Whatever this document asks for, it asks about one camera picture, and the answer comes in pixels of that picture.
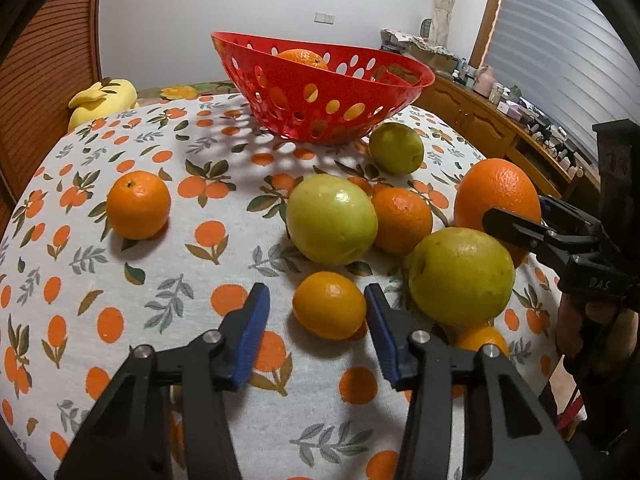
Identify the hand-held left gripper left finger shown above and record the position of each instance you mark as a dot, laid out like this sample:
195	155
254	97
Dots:
252	330

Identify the grey window blind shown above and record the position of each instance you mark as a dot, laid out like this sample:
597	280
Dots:
550	35

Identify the large orange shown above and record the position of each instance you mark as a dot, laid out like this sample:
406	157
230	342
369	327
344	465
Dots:
495	187

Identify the cardboard box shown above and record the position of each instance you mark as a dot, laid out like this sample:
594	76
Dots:
430	50

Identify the large green pear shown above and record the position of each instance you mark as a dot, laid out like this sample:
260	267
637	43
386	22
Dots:
331	220
460	277

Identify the wooden window frame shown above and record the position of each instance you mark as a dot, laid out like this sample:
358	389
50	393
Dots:
487	15

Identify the fruit-print pillow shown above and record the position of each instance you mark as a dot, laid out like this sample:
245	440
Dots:
175	91

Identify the red and white cloth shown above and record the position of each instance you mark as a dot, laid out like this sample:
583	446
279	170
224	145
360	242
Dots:
570	410

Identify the small orange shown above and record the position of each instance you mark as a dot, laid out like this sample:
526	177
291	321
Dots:
329	305

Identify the wooden louvred door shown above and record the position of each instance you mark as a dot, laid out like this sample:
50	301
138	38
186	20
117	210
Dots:
45	85

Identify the beige curtain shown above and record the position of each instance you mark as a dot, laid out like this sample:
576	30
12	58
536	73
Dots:
447	5

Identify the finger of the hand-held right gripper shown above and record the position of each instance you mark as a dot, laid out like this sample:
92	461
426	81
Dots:
570	217
515	232

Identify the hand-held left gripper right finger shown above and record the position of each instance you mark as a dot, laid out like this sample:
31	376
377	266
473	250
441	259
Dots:
382	330

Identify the wooden cabinet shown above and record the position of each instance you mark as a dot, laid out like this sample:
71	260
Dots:
480	115

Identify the person's right hand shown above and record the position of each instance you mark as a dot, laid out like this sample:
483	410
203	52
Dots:
567	327

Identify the white wall outlet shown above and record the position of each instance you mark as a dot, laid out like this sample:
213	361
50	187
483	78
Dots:
324	18

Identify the yellow plush toy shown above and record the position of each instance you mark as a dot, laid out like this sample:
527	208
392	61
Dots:
102	102

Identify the red perforated plastic basket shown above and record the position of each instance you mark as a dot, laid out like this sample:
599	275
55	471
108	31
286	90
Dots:
280	95

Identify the clutter of small items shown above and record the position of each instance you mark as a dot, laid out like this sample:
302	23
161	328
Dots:
520	105

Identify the small green pear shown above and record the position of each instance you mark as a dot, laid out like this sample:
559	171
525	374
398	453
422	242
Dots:
396	147

